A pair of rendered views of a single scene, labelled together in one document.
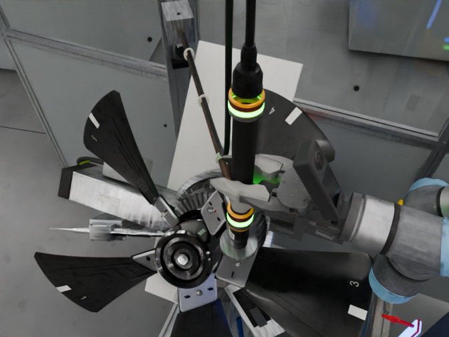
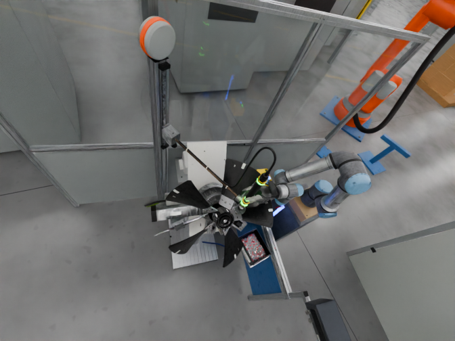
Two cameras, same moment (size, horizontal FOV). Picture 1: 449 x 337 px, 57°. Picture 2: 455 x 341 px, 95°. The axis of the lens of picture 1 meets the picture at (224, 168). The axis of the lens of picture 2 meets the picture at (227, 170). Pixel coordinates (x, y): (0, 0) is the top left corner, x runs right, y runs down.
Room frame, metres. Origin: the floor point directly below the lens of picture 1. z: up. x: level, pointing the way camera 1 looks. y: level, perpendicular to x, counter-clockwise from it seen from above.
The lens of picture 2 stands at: (0.19, 0.54, 2.39)
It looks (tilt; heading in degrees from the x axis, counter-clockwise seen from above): 55 degrees down; 305
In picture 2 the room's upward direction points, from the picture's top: 25 degrees clockwise
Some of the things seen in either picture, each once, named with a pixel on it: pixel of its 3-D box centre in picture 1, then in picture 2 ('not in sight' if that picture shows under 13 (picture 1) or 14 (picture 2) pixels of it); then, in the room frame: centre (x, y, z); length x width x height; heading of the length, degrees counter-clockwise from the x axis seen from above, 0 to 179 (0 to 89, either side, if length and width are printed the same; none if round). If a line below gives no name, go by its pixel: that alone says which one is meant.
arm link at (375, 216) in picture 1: (369, 220); (280, 191); (0.32, -0.21, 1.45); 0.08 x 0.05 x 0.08; 159
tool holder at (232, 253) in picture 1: (237, 226); (240, 204); (0.39, -0.02, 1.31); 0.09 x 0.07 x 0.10; 14
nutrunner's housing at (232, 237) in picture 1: (242, 177); (250, 194); (0.38, -0.03, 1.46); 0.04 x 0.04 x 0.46
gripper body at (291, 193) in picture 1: (312, 208); (267, 193); (0.34, -0.13, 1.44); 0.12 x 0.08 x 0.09; 69
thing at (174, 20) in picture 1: (178, 21); (170, 134); (0.99, 0.12, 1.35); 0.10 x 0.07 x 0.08; 14
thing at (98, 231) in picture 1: (103, 231); (179, 225); (0.52, 0.29, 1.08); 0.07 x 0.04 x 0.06; 79
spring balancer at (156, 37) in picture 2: not in sight; (157, 38); (1.08, 0.14, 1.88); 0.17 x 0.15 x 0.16; 69
